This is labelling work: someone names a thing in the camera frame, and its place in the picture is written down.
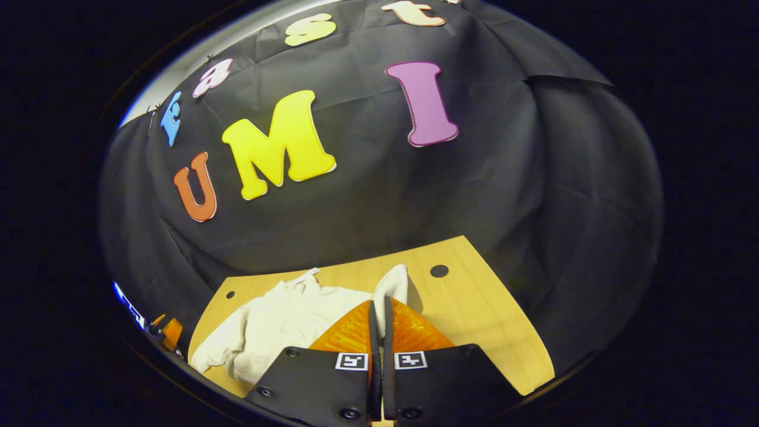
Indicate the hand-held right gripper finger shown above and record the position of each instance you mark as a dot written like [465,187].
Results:
[375,356]
[388,356]

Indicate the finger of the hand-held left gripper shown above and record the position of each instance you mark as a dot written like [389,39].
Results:
[173,333]

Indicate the cream sweatshirt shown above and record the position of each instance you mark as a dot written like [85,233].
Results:
[278,320]

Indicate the black backdrop cloth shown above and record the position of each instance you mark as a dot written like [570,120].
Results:
[385,196]

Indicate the computer monitor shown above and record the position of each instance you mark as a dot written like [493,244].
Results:
[127,305]

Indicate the row of black cloth clips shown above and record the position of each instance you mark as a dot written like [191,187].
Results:
[209,58]

